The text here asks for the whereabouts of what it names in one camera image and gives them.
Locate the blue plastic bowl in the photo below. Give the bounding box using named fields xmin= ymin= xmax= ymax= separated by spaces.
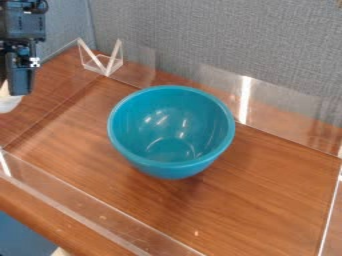
xmin=107 ymin=85 xmax=235 ymax=180

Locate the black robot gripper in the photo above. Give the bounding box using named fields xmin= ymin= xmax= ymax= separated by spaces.
xmin=0 ymin=0 xmax=48 ymax=96

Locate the clear acrylic front barrier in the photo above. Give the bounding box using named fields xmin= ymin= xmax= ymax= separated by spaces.
xmin=0 ymin=148 xmax=206 ymax=256

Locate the clear acrylic back barrier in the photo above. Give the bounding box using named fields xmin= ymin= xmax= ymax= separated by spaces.
xmin=108 ymin=42 xmax=342 ymax=158

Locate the clear acrylic corner bracket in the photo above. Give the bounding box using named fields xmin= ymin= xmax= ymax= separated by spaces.
xmin=76 ymin=38 xmax=124 ymax=77

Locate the clear acrylic barrier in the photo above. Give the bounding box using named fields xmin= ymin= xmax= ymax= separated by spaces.
xmin=0 ymin=148 xmax=206 ymax=256
xmin=108 ymin=42 xmax=342 ymax=158

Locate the brown white plush mushroom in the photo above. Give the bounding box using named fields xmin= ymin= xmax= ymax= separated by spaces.
xmin=0 ymin=81 xmax=23 ymax=114

